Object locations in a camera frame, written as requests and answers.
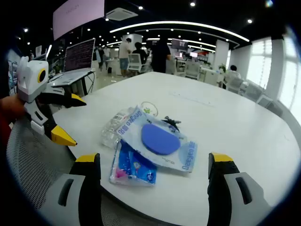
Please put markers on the blue tissue packet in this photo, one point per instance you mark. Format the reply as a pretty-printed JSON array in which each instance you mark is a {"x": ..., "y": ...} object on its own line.
[{"x": 131, "y": 169}]

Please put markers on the person in red shirt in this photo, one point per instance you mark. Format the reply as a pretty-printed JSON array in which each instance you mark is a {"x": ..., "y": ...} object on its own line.
[{"x": 3, "y": 134}]

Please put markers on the grey mesh chair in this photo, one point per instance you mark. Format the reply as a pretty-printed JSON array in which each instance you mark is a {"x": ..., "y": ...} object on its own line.
[{"x": 30, "y": 164}]

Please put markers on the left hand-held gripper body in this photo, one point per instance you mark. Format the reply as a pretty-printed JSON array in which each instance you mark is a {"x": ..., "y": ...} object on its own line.
[{"x": 29, "y": 80}]

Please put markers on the black laptop stand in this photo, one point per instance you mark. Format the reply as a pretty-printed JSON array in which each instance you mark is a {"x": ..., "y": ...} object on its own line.
[{"x": 82, "y": 87}]

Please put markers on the person's left hand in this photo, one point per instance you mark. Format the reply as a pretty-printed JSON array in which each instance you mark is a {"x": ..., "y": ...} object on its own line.
[{"x": 10, "y": 108}]

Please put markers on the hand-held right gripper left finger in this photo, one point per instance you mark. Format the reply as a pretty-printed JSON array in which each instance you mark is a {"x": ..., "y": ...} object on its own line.
[{"x": 89, "y": 188}]

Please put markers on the clear plastic bottle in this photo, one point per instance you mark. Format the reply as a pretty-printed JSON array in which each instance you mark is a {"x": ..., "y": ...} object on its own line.
[{"x": 110, "y": 134}]

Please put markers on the curved ceiling light strip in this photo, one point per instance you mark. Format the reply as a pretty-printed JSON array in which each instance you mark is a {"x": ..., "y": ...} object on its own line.
[{"x": 178, "y": 22}]

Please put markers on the wall poster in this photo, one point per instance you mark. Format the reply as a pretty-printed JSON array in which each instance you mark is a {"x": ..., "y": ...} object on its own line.
[{"x": 12, "y": 75}]

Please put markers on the wall monitor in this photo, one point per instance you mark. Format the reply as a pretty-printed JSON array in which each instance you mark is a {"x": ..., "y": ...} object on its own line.
[{"x": 179, "y": 44}]

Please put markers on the window with blinds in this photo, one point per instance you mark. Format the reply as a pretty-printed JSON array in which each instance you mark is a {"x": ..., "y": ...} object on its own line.
[{"x": 259, "y": 63}]

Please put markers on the ceiling air conditioner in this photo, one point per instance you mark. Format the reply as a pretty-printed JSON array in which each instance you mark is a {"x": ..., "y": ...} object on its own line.
[{"x": 121, "y": 14}]

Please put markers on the potted green plant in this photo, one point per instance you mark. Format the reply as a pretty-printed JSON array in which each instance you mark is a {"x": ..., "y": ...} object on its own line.
[{"x": 222, "y": 68}]

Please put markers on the blue pad packet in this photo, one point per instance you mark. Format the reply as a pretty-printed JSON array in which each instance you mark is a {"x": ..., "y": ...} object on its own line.
[{"x": 160, "y": 141}]

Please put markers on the open laptop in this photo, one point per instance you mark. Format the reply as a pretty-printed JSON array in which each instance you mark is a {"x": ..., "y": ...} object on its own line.
[{"x": 78, "y": 55}]

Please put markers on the pale hanging sign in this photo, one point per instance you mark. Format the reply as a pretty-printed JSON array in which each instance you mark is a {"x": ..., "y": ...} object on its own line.
[{"x": 77, "y": 16}]

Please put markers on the large bright window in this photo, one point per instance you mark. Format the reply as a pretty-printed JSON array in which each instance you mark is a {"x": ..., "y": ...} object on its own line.
[{"x": 291, "y": 77}]

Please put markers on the white tabletop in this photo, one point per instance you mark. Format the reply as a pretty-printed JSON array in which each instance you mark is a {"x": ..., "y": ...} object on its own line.
[{"x": 223, "y": 131}]

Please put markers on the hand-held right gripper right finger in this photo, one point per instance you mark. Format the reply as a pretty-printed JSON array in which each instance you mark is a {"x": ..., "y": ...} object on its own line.
[{"x": 218, "y": 188}]

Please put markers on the white office chair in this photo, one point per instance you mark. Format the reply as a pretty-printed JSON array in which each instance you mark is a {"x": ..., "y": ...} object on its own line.
[
  {"x": 192, "y": 69},
  {"x": 264, "y": 101},
  {"x": 135, "y": 62},
  {"x": 235, "y": 84}
]

